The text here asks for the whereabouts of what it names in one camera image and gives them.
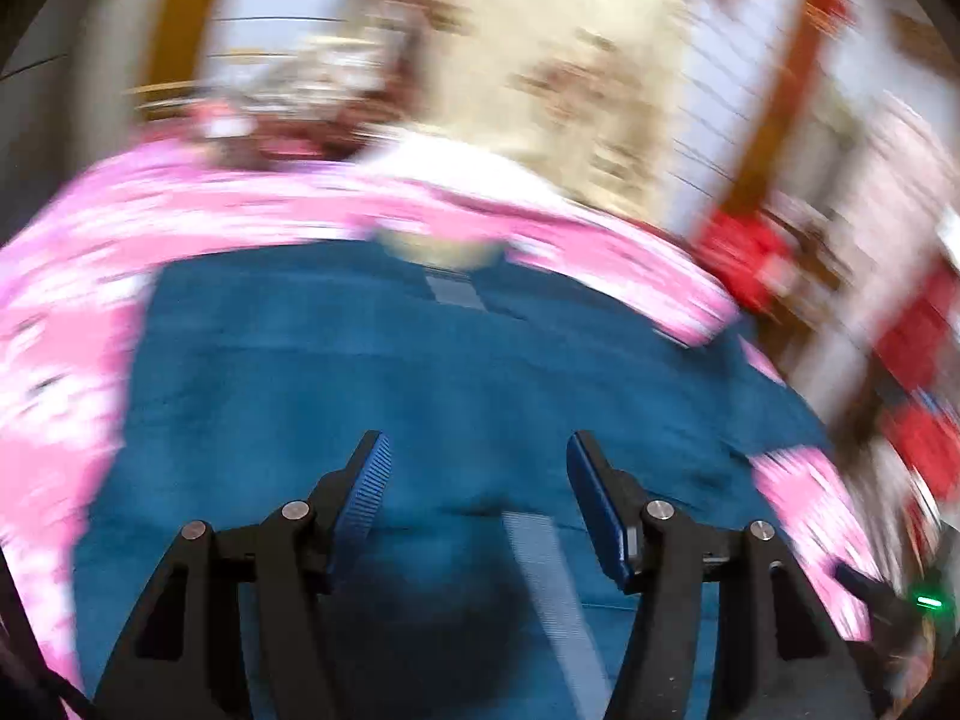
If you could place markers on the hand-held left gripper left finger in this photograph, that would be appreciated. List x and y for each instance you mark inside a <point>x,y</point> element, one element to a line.
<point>367,481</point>

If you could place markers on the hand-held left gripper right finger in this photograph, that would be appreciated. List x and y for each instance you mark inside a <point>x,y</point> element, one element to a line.
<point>592,491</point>

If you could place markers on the blue garment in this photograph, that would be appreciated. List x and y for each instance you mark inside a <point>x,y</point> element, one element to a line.
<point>300,390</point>

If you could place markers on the red cloth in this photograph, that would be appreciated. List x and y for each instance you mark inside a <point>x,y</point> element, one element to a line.
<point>739,255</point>

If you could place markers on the white pillow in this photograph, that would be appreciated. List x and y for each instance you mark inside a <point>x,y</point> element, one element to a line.
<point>465,165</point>

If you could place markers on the pink printed blanket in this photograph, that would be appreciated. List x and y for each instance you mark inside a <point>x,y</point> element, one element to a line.
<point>75,300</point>

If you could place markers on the cream patterned curtain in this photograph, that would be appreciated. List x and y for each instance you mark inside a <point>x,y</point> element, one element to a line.
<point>540,52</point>

